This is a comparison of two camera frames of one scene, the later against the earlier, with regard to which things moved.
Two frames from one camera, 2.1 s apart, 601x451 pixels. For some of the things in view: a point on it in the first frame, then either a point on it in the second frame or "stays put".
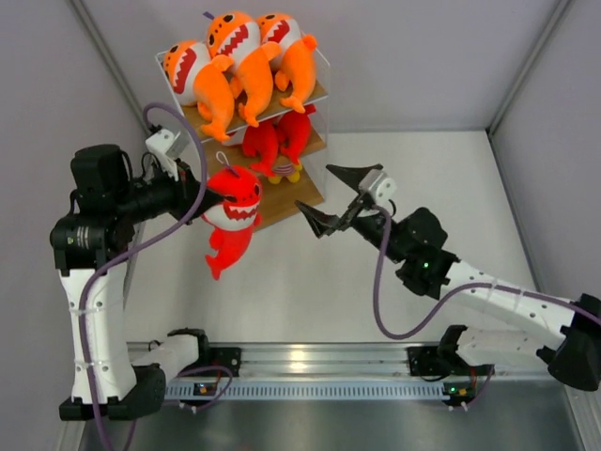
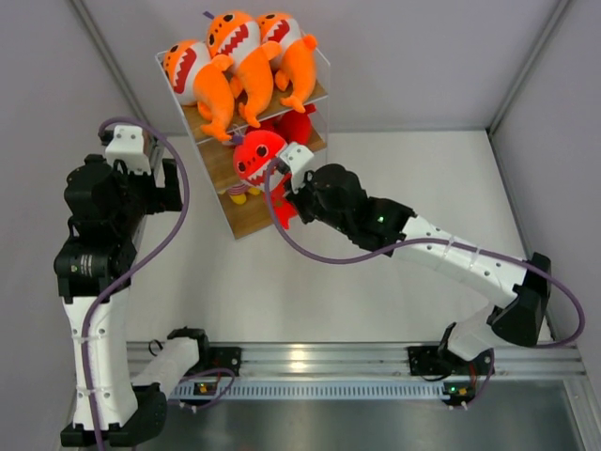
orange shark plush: [198, 78] stays put
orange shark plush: [295, 66] stays put
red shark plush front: [232, 226] to [254, 154]
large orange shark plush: [238, 37] stays put
